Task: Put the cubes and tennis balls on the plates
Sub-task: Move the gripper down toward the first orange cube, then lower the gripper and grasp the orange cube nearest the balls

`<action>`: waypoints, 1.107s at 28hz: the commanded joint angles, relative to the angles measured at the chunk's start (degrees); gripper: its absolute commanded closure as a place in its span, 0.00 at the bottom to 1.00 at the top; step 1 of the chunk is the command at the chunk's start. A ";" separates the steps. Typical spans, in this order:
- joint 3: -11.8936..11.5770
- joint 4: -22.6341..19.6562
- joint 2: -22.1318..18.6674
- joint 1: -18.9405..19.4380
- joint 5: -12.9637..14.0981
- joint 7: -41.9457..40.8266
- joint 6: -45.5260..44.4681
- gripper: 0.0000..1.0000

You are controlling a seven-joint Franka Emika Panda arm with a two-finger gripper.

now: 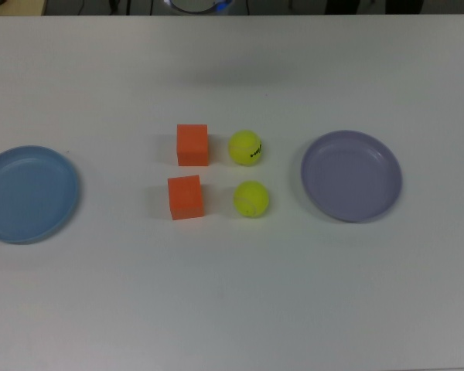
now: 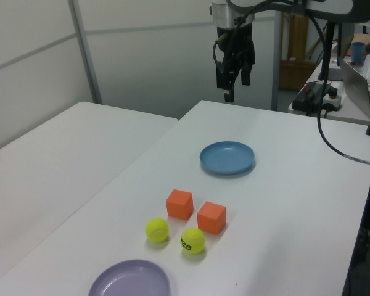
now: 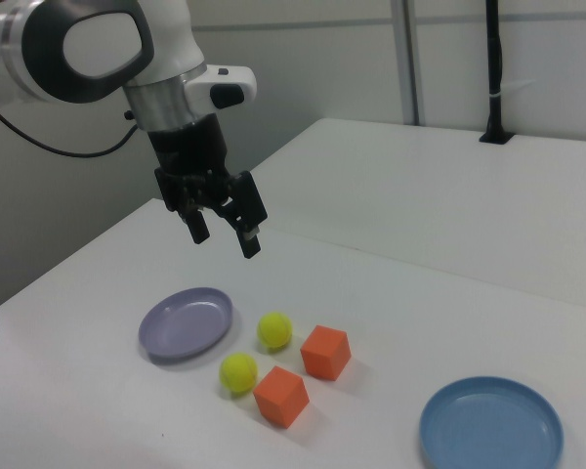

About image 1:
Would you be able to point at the plain yellow tennis ball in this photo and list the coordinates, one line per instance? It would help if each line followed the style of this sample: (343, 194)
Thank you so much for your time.
(251, 199)

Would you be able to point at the yellow tennis ball black print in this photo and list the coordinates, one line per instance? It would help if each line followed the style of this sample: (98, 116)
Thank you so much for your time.
(243, 147)

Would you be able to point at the orange foam cube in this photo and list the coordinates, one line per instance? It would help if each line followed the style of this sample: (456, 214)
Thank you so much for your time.
(185, 197)
(192, 143)

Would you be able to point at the white robot base blue light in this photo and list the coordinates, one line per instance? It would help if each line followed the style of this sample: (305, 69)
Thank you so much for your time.
(195, 5)

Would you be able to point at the purple plastic plate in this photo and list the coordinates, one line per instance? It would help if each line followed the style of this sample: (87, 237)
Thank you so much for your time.
(352, 178)

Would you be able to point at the blue plastic plate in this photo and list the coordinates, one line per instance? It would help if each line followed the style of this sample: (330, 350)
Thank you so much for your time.
(27, 195)

